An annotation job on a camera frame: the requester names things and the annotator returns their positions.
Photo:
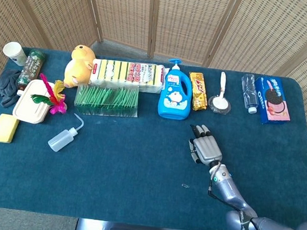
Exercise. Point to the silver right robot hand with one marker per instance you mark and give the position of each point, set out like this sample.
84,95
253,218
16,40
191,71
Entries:
207,151

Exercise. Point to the silver-blue right robot arm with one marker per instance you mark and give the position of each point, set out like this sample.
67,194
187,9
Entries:
230,191

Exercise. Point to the small metal paper clip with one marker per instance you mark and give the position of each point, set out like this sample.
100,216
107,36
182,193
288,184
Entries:
185,186

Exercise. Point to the blue detergent pump bottle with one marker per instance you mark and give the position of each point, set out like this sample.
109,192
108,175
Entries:
174,100

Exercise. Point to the clear round plastic dish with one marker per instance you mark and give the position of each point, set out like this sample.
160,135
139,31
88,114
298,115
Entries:
226,109

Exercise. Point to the yellow sponge block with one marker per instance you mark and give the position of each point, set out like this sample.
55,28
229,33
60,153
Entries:
4,128

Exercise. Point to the gold snack bar package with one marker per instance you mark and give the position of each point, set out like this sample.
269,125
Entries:
198,92

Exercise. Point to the white plastic spoon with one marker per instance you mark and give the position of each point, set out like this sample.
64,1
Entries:
222,86

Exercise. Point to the clear plastic water bottle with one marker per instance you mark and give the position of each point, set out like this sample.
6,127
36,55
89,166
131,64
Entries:
249,92

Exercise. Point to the blue Oreo cookie box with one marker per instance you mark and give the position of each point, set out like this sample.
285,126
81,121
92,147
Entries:
273,101

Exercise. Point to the beige lunch box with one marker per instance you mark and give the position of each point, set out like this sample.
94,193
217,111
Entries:
31,105

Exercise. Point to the translucent squeeze wash bottle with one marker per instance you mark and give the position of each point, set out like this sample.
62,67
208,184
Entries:
60,139

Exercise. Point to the dark grey cloth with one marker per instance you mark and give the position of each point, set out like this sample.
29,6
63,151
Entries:
6,85

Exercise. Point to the blue table carpet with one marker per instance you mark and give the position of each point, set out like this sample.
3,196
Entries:
109,170

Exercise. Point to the colourful feather shuttlecock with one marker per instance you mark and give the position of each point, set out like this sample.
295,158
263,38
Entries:
55,97

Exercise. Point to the yellow sponge multipack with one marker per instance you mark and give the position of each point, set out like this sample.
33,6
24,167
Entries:
127,75

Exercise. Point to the green grass box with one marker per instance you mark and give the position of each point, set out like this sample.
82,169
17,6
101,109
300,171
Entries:
106,102

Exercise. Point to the dark green drink bottle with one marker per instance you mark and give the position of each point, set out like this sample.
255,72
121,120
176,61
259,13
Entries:
32,69

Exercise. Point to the white paper cup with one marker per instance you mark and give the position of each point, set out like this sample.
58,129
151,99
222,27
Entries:
14,53

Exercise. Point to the wicker folding screen panel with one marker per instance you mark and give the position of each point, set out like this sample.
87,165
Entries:
123,10
191,20
57,6
4,22
269,31

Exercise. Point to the yellow plush toy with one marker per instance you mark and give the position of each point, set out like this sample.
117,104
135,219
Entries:
79,66

